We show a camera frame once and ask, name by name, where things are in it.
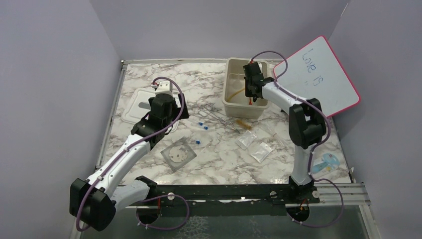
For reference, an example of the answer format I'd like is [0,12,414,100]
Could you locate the metal crucible tongs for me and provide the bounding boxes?
[199,104,240,133]

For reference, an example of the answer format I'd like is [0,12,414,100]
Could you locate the amber rubber tubing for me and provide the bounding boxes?
[226,87,245,102]

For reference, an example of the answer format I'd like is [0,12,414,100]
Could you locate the white bin lid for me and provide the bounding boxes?
[121,88,184,134]

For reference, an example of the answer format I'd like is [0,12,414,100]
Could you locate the pink framed whiteboard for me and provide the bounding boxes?
[273,35,361,117]

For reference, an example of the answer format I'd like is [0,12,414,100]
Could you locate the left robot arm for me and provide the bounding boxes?
[69,93,189,232]

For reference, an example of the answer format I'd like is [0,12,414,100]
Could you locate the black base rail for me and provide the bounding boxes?
[132,184,320,217]

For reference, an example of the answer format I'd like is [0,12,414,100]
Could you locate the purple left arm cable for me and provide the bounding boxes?
[76,77,185,232]

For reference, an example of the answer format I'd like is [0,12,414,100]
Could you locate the small clear zip bag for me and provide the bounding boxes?
[235,130,257,150]

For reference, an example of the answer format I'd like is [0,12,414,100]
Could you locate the beige plastic storage bin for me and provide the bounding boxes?
[221,57,271,120]

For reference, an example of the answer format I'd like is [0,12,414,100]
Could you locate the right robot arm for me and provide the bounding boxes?
[243,62,331,203]

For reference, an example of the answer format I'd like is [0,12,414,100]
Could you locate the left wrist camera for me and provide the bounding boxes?
[152,80,174,97]

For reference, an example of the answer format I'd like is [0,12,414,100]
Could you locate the blue item in plastic pack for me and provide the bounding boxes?
[311,153,340,177]

